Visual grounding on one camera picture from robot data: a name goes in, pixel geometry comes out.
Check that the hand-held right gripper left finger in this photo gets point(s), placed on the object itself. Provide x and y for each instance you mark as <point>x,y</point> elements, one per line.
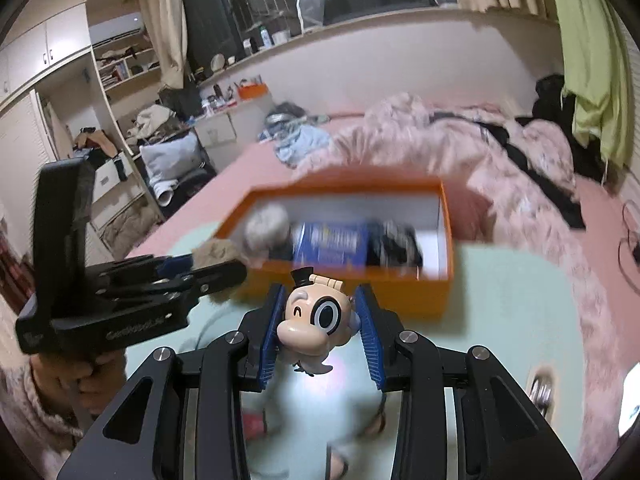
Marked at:
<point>270,340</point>

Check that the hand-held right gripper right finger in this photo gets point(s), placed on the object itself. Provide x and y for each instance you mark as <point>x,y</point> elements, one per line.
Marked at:
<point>372,345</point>

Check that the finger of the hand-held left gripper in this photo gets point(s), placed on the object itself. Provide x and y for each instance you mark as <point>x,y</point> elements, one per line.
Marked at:
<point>200,284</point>
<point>150,266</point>

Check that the cartoon monocle head figurine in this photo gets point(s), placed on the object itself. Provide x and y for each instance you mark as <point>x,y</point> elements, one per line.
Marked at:
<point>310,320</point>

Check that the orange cardboard box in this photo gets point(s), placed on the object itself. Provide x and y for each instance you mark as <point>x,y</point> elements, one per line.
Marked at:
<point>350,290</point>

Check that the black and white toy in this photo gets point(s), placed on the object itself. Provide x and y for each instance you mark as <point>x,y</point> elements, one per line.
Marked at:
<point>397,245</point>

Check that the person's left forearm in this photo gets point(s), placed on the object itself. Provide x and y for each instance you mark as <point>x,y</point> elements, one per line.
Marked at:
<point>30,420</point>

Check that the person's left hand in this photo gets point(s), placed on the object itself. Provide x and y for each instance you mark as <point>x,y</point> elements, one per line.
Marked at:
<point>100,375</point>

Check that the tan fluffy plush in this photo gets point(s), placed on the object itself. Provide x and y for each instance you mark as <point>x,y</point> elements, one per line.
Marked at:
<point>215,250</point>

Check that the shiny silver cone ornament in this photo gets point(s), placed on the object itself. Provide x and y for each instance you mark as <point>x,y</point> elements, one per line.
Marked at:
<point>265,230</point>

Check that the pink bed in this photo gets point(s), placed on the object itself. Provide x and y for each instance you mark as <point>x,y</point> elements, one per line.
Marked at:
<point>225,180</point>

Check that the grey blue pillow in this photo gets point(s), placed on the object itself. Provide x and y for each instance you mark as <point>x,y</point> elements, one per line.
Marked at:
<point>170,157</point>

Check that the white wardrobe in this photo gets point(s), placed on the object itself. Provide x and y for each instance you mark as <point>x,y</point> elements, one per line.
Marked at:
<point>25,135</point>

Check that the blue card box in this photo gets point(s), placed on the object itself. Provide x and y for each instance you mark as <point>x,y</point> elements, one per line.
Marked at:
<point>330,242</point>

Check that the white open shelf unit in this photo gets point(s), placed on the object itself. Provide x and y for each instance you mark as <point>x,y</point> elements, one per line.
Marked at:
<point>114,120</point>

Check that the mint green cartoon mat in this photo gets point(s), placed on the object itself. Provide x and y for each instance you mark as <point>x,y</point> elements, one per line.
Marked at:
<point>500,310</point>

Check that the white bedside cabinet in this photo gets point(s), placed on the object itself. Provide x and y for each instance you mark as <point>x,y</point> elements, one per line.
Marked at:
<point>215,130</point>

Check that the black bag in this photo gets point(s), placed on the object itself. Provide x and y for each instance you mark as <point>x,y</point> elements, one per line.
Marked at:
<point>180,97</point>

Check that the light blue cloth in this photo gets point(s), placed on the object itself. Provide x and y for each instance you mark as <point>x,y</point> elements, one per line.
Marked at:
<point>300,142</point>

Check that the dark grey clothing bundle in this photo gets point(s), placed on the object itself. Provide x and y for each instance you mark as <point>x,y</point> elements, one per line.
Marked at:
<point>285,112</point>

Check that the small orange storage box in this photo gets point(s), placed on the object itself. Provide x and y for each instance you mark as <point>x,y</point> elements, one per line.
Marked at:
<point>252,92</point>

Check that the pink printed quilt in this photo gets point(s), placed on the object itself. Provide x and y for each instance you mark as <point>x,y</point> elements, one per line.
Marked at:
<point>410,130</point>

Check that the white air conditioner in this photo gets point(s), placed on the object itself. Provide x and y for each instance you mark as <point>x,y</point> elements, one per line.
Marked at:
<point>117,27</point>

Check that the black long garment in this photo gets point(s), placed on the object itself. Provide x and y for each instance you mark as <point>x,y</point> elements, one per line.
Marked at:
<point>540,180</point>

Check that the black clothing pile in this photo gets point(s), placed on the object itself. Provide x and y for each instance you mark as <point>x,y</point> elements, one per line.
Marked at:
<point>550,105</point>

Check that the light green hanging shirt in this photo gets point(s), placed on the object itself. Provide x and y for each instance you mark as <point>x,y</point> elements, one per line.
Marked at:
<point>595,60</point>

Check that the white louvered door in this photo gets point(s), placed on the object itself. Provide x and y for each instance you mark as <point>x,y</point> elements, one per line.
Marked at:
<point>631,60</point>

